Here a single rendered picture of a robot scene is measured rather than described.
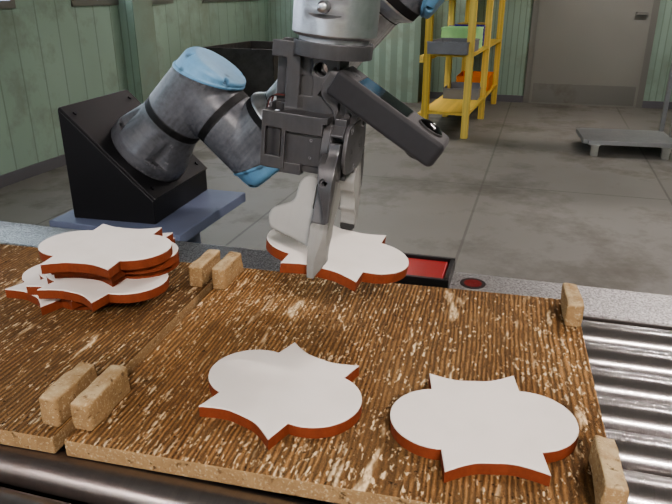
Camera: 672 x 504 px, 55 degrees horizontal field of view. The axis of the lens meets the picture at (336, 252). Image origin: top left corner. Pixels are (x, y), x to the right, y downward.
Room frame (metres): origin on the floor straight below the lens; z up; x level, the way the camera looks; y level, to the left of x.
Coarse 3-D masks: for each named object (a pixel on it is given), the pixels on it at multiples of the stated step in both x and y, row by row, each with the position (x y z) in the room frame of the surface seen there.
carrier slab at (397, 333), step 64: (192, 320) 0.60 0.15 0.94; (256, 320) 0.60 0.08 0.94; (320, 320) 0.60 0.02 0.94; (384, 320) 0.60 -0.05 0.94; (448, 320) 0.60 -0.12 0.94; (512, 320) 0.60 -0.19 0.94; (192, 384) 0.48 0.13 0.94; (384, 384) 0.48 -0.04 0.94; (576, 384) 0.48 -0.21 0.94; (128, 448) 0.40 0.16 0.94; (192, 448) 0.40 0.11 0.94; (256, 448) 0.40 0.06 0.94; (320, 448) 0.40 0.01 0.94; (384, 448) 0.40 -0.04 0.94; (576, 448) 0.40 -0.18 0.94
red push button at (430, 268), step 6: (408, 258) 0.79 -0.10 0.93; (414, 258) 0.79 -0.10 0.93; (414, 264) 0.77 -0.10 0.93; (420, 264) 0.77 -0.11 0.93; (426, 264) 0.77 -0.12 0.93; (432, 264) 0.77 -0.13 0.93; (438, 264) 0.77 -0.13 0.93; (444, 264) 0.77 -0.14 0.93; (408, 270) 0.75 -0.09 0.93; (414, 270) 0.75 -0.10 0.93; (420, 270) 0.75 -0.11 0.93; (426, 270) 0.75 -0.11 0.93; (432, 270) 0.75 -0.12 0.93; (438, 270) 0.75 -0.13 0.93; (444, 270) 0.75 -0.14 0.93; (426, 276) 0.73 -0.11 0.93; (432, 276) 0.73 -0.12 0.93; (438, 276) 0.73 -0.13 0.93
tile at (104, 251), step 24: (48, 240) 0.66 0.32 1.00; (72, 240) 0.66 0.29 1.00; (96, 240) 0.66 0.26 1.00; (120, 240) 0.66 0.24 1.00; (144, 240) 0.66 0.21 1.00; (168, 240) 0.66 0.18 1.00; (48, 264) 0.60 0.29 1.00; (72, 264) 0.60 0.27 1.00; (96, 264) 0.59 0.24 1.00; (120, 264) 0.61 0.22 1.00; (144, 264) 0.61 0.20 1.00
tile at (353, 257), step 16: (272, 240) 0.60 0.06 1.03; (288, 240) 0.60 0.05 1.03; (336, 240) 0.62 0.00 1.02; (352, 240) 0.62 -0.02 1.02; (368, 240) 0.63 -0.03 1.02; (384, 240) 0.64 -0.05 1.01; (288, 256) 0.56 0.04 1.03; (304, 256) 0.57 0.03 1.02; (336, 256) 0.58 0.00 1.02; (352, 256) 0.58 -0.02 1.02; (368, 256) 0.59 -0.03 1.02; (384, 256) 0.59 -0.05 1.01; (400, 256) 0.60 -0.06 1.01; (288, 272) 0.55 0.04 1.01; (304, 272) 0.55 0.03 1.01; (320, 272) 0.55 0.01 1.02; (336, 272) 0.54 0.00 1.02; (352, 272) 0.55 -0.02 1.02; (368, 272) 0.55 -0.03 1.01; (384, 272) 0.55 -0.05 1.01; (400, 272) 0.56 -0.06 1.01; (352, 288) 0.53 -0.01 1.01
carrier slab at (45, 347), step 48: (0, 288) 0.68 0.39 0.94; (192, 288) 0.68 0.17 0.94; (0, 336) 0.57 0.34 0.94; (48, 336) 0.57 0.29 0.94; (96, 336) 0.57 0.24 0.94; (144, 336) 0.57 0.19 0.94; (0, 384) 0.48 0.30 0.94; (48, 384) 0.48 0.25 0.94; (0, 432) 0.42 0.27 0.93; (48, 432) 0.42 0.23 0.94
